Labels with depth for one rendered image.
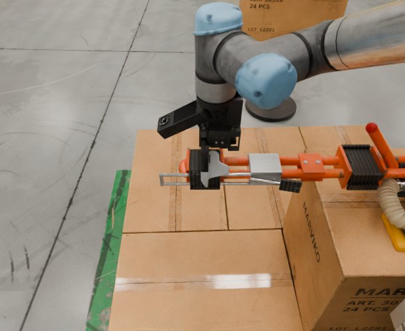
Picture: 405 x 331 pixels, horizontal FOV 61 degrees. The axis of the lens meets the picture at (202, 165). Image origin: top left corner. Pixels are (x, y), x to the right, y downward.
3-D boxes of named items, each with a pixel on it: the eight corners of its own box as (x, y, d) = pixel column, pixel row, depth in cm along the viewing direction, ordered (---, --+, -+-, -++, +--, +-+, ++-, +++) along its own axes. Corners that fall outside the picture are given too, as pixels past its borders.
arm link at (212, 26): (212, 25, 49) (183, 4, 54) (210, 91, 57) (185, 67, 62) (257, 14, 52) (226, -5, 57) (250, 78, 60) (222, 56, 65)
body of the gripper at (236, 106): (238, 154, 70) (244, 106, 61) (196, 154, 70) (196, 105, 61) (236, 130, 75) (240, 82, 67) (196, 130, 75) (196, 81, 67)
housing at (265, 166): (275, 165, 83) (278, 152, 80) (279, 186, 79) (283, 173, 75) (246, 165, 83) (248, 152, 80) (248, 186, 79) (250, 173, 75)
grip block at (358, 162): (365, 160, 84) (373, 142, 80) (379, 191, 78) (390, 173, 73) (331, 160, 84) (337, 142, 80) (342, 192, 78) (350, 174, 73)
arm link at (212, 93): (194, 84, 58) (194, 60, 64) (194, 106, 62) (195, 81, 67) (238, 85, 58) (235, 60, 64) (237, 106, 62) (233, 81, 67)
